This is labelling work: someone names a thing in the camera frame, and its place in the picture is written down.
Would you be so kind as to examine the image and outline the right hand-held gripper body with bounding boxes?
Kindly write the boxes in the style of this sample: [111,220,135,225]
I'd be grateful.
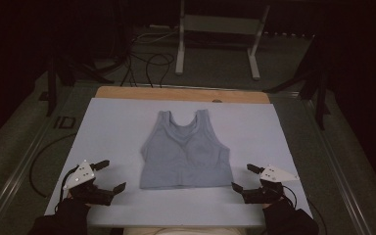
[242,164,300,205]

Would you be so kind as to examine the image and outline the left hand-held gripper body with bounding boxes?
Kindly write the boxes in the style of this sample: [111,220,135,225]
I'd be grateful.
[62,159,116,207]

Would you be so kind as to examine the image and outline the grey-blue sports crop top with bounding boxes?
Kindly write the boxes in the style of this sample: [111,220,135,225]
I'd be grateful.
[139,109,235,191]

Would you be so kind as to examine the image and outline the person's left hand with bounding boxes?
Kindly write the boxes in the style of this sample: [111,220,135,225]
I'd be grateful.
[56,192,92,220]

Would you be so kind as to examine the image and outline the person's right hand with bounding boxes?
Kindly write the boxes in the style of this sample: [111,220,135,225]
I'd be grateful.
[261,196,297,223]

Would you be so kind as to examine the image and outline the light blue table mat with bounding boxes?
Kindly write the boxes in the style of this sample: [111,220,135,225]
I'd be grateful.
[44,97,313,229]

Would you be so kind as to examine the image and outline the black tripod stand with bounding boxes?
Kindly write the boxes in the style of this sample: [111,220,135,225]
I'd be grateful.
[261,32,333,131]
[38,53,116,118]

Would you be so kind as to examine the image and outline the wooden table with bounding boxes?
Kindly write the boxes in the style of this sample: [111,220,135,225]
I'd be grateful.
[94,85,271,105]

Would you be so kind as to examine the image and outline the white metal stand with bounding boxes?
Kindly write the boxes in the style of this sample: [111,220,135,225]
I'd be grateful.
[174,0,271,81]

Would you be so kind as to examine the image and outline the white power strip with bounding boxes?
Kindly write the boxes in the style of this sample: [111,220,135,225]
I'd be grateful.
[148,23,172,32]

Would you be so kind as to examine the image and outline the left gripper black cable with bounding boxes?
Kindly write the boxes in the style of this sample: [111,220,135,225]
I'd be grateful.
[54,164,80,213]

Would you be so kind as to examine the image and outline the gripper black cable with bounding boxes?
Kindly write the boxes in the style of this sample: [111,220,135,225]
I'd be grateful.
[281,185,328,235]
[54,164,80,213]

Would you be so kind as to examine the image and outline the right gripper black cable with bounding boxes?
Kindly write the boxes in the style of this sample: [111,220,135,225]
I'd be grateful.
[281,185,328,235]

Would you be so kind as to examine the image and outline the black floor cable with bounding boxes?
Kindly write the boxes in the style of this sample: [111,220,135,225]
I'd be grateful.
[28,131,78,199]

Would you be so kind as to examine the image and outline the metal floor rail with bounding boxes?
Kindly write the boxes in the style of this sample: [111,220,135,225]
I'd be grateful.
[0,81,96,235]
[268,91,375,235]

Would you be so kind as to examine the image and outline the tangled black floor cables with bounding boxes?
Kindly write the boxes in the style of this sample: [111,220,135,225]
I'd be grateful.
[119,50,176,89]

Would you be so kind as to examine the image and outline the white floor cable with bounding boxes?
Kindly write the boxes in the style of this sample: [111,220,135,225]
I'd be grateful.
[131,28,181,46]

